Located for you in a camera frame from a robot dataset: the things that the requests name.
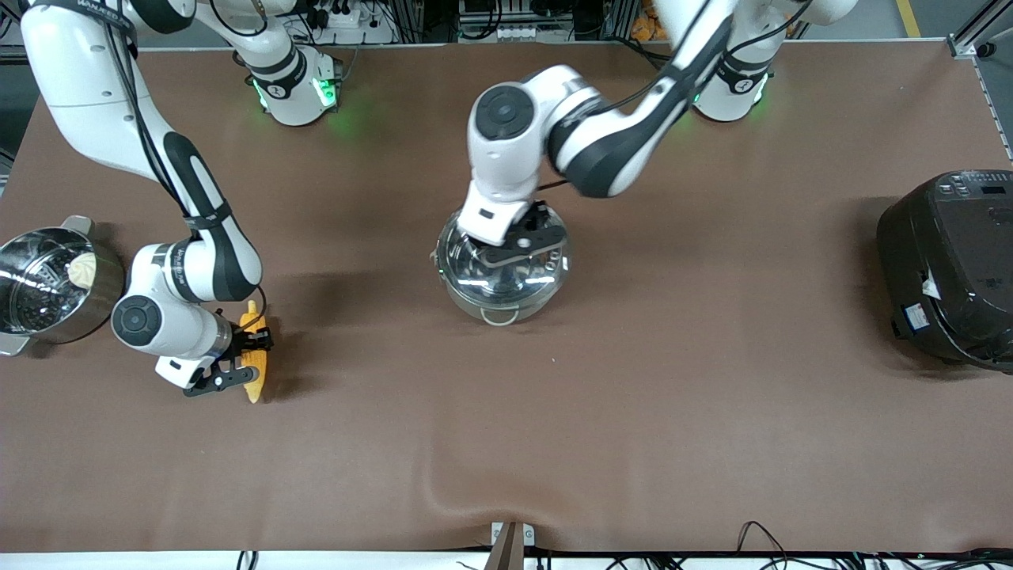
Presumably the yellow corn cob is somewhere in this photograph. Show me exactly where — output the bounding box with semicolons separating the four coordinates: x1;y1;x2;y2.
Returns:
239;300;272;405

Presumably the glass pot lid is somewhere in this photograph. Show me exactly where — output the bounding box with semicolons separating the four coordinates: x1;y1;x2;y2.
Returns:
437;207;567;306

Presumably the stainless steel pot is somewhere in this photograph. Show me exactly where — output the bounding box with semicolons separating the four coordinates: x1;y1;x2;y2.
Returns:
431;202;570;327

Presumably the steel steamer pot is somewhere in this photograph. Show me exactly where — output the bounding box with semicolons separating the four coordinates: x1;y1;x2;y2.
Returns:
0;215;127;357

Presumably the white steamed bun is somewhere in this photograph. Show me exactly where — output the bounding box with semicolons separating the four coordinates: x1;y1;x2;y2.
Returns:
66;251;98;291

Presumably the brown table mat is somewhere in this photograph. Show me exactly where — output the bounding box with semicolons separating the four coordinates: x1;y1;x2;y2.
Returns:
0;41;1013;555

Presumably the bag of orange fruits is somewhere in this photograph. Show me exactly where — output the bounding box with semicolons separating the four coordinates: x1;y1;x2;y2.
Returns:
630;0;673;43

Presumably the black rice cooker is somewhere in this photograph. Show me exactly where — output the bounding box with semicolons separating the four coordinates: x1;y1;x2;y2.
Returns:
875;169;1013;373

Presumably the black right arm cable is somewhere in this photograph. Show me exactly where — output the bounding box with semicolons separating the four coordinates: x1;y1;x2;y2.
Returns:
101;12;271;321

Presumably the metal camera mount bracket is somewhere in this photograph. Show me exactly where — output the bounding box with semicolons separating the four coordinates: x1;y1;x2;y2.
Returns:
483;520;537;570

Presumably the black cables bundle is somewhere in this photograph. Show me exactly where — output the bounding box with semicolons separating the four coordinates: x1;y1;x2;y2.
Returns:
609;520;1013;570

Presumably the aluminium frame profile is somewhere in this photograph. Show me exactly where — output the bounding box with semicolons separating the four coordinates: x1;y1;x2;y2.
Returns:
948;0;1013;63

